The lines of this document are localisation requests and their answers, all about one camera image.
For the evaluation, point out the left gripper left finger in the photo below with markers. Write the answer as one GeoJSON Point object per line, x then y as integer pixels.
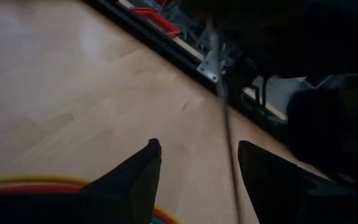
{"type": "Point", "coordinates": [129, 193]}

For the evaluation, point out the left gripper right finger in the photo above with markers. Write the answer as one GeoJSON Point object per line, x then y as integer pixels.
{"type": "Point", "coordinates": [275, 193]}

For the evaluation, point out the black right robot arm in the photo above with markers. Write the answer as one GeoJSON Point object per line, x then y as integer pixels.
{"type": "Point", "coordinates": [322, 130]}

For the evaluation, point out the grey metal bracket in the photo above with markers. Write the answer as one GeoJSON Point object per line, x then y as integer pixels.
{"type": "Point", "coordinates": [210, 67]}

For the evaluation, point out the black aluminium table frame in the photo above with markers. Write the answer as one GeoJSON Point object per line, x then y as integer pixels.
{"type": "Point", "coordinates": [154, 34]}

